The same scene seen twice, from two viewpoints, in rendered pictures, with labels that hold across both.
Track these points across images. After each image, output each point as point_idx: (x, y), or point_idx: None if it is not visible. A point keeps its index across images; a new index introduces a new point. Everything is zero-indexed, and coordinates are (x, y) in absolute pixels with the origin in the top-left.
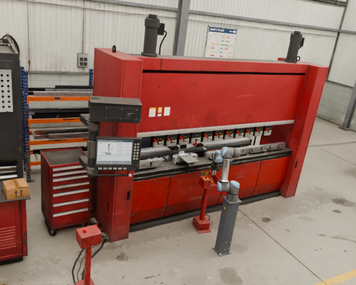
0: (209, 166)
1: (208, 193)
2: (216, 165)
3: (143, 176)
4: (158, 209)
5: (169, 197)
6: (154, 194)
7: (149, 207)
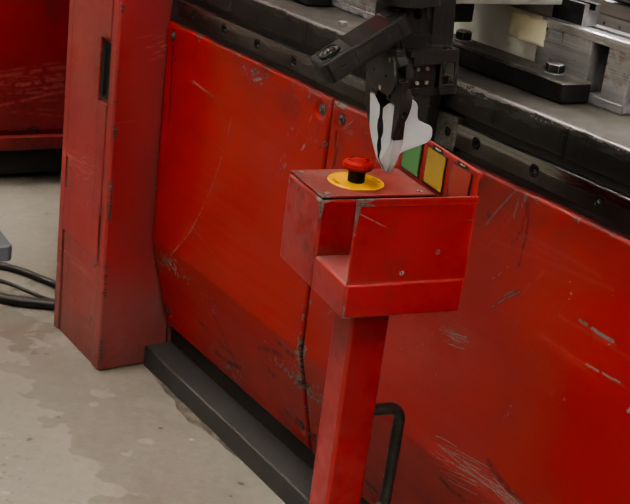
0: None
1: (342, 368)
2: (359, 27)
3: (220, 10)
4: (268, 345)
5: (319, 297)
6: (251, 194)
7: (226, 281)
